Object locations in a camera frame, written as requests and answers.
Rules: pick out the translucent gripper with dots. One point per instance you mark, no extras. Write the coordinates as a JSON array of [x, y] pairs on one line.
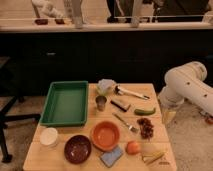
[[168, 113]]

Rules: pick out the black eraser block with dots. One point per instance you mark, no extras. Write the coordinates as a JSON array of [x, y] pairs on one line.
[[120, 105]]

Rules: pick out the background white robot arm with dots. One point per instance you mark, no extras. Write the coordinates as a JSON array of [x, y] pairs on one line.
[[47, 8]]

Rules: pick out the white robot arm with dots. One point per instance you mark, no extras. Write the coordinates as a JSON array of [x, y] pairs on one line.
[[186, 82]]

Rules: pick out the orange red bowl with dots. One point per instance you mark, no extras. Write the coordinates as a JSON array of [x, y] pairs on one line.
[[105, 135]]

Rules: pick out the dark maroon bowl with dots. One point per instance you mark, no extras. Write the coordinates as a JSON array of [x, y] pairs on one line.
[[77, 149]]

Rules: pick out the brown dried fruit cluster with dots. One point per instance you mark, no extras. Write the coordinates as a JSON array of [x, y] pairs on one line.
[[146, 128]]

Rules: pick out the green chili pepper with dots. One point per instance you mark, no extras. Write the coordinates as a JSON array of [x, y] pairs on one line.
[[143, 112]]

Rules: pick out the orange fruit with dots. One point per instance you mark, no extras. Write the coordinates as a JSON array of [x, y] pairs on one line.
[[133, 148]]

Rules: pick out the yellow corn pieces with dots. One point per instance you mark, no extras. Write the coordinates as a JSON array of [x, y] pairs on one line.
[[148, 159]]

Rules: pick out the small metal cup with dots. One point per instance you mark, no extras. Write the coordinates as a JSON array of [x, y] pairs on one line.
[[101, 102]]

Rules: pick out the blue sponge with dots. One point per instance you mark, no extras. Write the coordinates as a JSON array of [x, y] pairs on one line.
[[110, 158]]

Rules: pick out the green plastic tray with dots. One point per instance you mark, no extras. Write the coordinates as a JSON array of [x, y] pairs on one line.
[[66, 104]]

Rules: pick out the white cup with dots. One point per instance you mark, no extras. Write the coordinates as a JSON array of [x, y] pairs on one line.
[[49, 137]]

